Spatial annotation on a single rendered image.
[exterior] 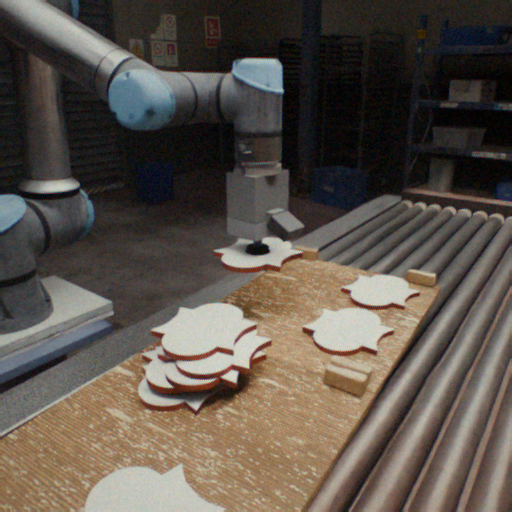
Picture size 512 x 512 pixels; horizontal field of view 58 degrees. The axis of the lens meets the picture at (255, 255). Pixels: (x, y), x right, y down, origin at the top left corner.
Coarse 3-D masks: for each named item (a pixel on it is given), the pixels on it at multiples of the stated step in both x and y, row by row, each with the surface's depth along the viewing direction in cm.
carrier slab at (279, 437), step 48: (96, 384) 66; (288, 384) 66; (48, 432) 57; (96, 432) 57; (144, 432) 57; (192, 432) 57; (240, 432) 57; (288, 432) 57; (336, 432) 57; (0, 480) 50; (48, 480) 50; (96, 480) 50; (192, 480) 50; (240, 480) 50; (288, 480) 50
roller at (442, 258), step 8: (472, 216) 152; (480, 216) 151; (472, 224) 143; (480, 224) 147; (464, 232) 135; (472, 232) 139; (456, 240) 129; (464, 240) 132; (448, 248) 123; (456, 248) 125; (432, 256) 118; (440, 256) 117; (448, 256) 119; (432, 264) 112; (440, 264) 114; (448, 264) 119; (424, 272) 108; (432, 272) 109; (440, 272) 113
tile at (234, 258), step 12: (240, 240) 85; (264, 240) 85; (276, 240) 85; (216, 252) 80; (228, 252) 80; (240, 252) 80; (276, 252) 80; (288, 252) 80; (300, 252) 80; (228, 264) 75; (240, 264) 75; (252, 264) 75; (264, 264) 75; (276, 264) 75
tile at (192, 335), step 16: (224, 304) 75; (176, 320) 70; (192, 320) 70; (208, 320) 70; (224, 320) 70; (240, 320) 70; (160, 336) 67; (176, 336) 65; (192, 336) 65; (208, 336) 65; (224, 336) 65; (240, 336) 67; (176, 352) 62; (192, 352) 62; (208, 352) 62; (224, 352) 63
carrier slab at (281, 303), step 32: (256, 288) 96; (288, 288) 96; (320, 288) 96; (416, 288) 96; (256, 320) 83; (288, 320) 83; (384, 320) 83; (416, 320) 83; (288, 352) 74; (320, 352) 74; (384, 352) 74
